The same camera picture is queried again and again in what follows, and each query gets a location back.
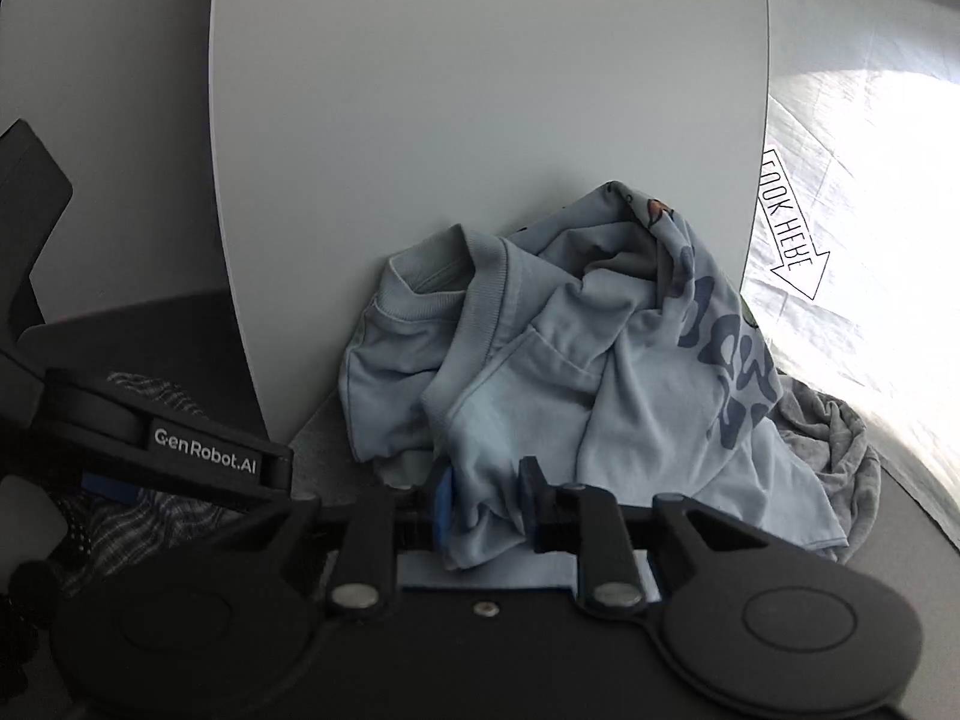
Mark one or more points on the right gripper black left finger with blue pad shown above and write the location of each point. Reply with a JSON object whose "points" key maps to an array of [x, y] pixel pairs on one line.
{"points": [[384, 524]]}

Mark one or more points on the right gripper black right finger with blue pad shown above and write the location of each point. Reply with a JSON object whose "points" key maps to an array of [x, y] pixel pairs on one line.
{"points": [[587, 523]]}

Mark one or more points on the light blue printed t-shirt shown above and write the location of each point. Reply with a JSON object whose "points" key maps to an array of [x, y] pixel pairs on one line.
{"points": [[604, 342]]}

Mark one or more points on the blue checkered shorts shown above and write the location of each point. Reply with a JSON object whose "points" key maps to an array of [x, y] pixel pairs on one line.
{"points": [[110, 532]]}

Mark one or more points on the grey crumpled garment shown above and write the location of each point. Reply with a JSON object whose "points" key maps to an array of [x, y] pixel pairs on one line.
{"points": [[830, 437]]}

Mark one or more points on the white printed curtain sheet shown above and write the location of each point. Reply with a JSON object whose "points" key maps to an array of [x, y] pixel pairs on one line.
{"points": [[853, 267]]}

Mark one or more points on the white storage box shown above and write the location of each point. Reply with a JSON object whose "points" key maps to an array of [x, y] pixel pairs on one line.
{"points": [[344, 131]]}

